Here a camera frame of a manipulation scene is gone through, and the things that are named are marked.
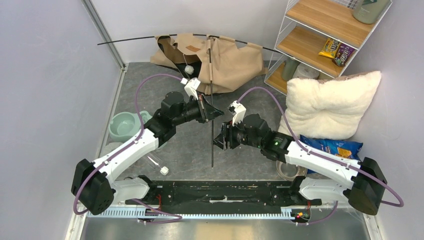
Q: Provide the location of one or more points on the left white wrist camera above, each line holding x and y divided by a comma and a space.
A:
190, 86

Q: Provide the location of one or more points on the yellow M&M's bag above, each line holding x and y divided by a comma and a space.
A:
330, 48

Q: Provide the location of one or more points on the white fluffy pillow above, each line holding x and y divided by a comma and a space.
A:
328, 108

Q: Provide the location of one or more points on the white pompom cat toy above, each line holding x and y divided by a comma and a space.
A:
189, 69

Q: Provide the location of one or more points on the tan fabric pet tent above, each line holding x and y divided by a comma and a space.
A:
219, 64

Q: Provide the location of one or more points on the grey-green jar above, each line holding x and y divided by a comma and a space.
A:
368, 11

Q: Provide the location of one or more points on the mint green pet bowl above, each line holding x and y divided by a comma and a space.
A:
125, 125

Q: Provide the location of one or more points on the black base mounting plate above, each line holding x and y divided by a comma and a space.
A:
224, 196

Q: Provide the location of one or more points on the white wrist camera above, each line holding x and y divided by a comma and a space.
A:
190, 86
238, 111

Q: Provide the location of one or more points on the white wire wooden shelf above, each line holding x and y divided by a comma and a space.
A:
304, 30

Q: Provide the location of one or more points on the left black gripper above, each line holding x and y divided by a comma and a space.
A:
204, 108

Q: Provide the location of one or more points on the stainless steel bowl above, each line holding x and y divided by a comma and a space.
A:
289, 172

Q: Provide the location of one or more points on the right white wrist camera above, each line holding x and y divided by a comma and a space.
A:
238, 111

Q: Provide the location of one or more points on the white toilet paper roll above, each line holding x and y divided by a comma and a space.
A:
304, 71

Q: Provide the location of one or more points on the blue Doritos chip bag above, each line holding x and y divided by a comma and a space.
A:
340, 148

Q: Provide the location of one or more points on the green cylinder bottle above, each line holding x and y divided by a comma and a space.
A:
289, 69

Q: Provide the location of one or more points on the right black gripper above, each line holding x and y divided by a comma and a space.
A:
226, 134

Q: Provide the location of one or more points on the clear plastic bottle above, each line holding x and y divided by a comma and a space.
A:
156, 163

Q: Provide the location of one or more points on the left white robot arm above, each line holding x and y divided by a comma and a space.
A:
95, 184

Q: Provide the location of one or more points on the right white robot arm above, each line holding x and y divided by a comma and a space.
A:
358, 182

